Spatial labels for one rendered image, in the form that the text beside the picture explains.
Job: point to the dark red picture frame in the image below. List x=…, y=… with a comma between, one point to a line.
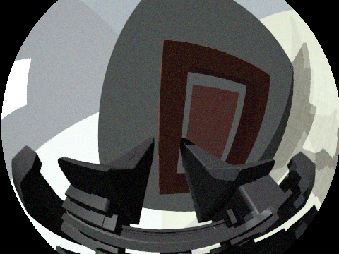
x=213, y=99

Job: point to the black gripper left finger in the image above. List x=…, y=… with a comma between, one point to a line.
x=125, y=179

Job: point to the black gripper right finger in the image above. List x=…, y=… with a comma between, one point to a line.
x=212, y=180

